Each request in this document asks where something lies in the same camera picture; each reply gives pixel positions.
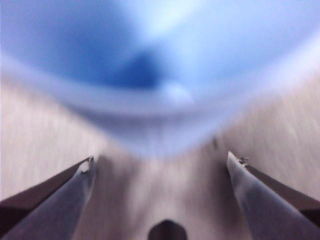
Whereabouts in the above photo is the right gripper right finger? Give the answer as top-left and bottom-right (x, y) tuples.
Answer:
(226, 150), (320, 240)

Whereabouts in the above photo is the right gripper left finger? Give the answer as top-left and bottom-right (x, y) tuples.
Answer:
(0, 155), (97, 240)

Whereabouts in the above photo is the blue ribbed plastic cup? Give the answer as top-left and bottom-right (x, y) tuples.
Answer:
(0, 0), (320, 240)

